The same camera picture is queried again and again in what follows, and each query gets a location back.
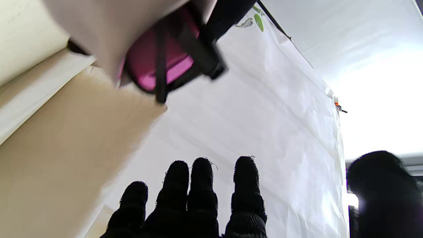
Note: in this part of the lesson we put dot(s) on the cream fabric glasses pouch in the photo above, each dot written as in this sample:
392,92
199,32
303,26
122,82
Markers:
105,33

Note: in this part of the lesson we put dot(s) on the white sheer curtain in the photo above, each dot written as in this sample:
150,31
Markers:
264,115

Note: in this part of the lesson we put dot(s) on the thin black stand pole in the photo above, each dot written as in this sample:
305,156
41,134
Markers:
281,31

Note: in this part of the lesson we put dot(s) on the beige sofa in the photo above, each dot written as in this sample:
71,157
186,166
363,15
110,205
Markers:
66,148

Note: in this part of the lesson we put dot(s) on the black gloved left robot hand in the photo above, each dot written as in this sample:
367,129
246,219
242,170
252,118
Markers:
228,15

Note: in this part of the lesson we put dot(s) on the small green plant leaves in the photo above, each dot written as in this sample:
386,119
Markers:
258,22

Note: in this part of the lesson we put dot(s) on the small orange clip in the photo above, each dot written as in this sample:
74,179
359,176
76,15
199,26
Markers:
338,106

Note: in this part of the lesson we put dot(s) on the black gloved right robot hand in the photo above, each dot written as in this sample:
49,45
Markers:
198,211

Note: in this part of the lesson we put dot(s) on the black glasses with pink lenses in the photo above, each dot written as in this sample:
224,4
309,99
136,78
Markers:
145,62

